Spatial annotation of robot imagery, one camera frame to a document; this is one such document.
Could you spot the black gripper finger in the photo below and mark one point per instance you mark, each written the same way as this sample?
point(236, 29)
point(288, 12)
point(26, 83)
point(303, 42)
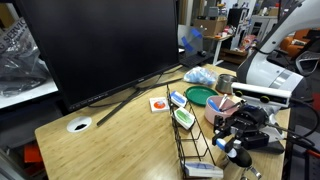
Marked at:
point(222, 126)
point(237, 144)

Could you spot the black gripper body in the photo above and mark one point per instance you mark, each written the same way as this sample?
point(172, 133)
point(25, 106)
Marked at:
point(250, 128)

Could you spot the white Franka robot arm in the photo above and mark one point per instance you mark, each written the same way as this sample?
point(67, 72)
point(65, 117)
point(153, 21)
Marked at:
point(266, 70)

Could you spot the pink bowl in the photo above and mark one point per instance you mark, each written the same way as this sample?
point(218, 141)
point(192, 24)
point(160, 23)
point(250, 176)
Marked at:
point(210, 115)

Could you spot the blue and white utensil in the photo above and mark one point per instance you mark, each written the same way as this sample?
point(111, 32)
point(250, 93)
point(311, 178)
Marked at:
point(213, 105)

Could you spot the green plate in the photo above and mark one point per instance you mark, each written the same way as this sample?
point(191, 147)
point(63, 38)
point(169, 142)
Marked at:
point(200, 95)

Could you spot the white card with green print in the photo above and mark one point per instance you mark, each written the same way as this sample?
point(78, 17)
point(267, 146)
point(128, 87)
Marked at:
point(184, 116)

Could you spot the silver metal can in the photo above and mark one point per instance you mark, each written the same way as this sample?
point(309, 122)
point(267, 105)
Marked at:
point(223, 86)

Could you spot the white card with blue print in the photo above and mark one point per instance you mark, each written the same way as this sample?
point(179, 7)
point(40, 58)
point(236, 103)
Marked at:
point(178, 98)
point(201, 165)

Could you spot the blue printed plastic bag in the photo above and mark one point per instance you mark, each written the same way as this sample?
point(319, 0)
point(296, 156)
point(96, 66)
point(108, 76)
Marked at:
point(200, 76)

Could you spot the white card with orange print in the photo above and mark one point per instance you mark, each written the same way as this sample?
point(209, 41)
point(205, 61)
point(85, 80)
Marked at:
point(159, 104)

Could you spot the low wooden shelf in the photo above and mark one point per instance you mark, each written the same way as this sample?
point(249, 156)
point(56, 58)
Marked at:
point(233, 56)

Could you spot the black keyboard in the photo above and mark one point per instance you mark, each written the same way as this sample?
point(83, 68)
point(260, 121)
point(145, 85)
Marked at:
point(195, 60)

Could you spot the white desk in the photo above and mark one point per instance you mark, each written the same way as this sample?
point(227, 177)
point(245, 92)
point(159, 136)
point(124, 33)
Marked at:
point(217, 50)

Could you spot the black computer mouse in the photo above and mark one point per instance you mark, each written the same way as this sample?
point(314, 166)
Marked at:
point(201, 52)

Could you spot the colourful snack bag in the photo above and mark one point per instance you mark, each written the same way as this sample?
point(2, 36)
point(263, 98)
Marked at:
point(248, 41)

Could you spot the black mesh office chair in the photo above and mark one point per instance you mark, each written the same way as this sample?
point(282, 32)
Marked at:
point(310, 61)

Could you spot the clear panel with blue tape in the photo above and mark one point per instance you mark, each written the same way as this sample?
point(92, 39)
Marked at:
point(191, 41)

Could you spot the orange sofa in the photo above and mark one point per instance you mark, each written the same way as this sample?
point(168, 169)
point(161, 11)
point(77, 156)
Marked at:
point(291, 46)

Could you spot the black monitor stand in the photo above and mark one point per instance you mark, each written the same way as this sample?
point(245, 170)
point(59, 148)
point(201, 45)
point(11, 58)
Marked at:
point(136, 90)

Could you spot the grey white cabinet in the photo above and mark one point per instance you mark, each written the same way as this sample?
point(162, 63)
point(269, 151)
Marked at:
point(261, 30)

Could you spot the cardboard box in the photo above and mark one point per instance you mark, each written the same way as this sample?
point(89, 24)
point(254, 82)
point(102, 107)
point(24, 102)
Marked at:
point(210, 27)

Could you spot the black cabinet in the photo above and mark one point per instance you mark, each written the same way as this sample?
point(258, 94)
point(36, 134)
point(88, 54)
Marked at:
point(236, 16)

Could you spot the large black monitor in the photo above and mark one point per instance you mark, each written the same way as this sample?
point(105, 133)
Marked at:
point(100, 50)

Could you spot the orange box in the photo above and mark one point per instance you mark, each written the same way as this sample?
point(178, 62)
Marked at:
point(31, 153)

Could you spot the white shelf board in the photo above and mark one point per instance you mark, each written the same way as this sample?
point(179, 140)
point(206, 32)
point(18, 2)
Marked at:
point(26, 95)

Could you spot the black plastic bag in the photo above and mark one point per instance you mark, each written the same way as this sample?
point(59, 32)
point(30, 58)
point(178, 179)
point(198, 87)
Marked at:
point(20, 70)

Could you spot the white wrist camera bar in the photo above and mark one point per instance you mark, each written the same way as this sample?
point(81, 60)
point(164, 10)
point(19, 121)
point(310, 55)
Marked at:
point(261, 93)

